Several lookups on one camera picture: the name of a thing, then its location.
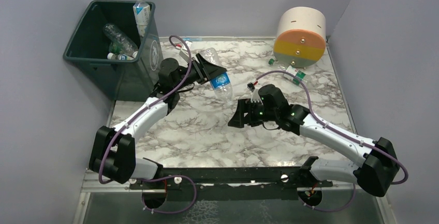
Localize green tea bottle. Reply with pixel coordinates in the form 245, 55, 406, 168
108, 42, 124, 54

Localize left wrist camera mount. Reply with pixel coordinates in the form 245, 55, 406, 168
175, 40, 192, 63

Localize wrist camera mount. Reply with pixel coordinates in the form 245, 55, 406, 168
175, 40, 192, 63
247, 81, 262, 103

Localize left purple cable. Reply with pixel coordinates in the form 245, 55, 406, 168
98, 35, 198, 215

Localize clear bottle blue wrap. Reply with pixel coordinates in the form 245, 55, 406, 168
200, 48, 235, 107

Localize aluminium frame rail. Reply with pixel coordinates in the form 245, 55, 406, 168
81, 167, 387, 194

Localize dark green plastic bin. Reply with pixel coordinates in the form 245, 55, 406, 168
63, 0, 164, 102

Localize white cylinder with coloured face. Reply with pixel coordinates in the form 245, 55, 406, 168
273, 7, 326, 68

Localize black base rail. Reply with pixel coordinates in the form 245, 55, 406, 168
129, 167, 333, 202

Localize clear bottle grey blue label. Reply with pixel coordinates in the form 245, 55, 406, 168
107, 53, 134, 61

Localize clear bottle green white label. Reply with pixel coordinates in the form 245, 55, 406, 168
268, 58, 309, 86

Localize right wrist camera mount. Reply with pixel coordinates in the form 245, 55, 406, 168
247, 81, 262, 103

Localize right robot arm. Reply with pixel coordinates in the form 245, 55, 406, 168
228, 84, 400, 197

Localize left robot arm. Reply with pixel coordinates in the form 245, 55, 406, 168
89, 54, 227, 184

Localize clear unlabelled bottle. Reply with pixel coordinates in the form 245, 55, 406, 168
103, 23, 138, 58

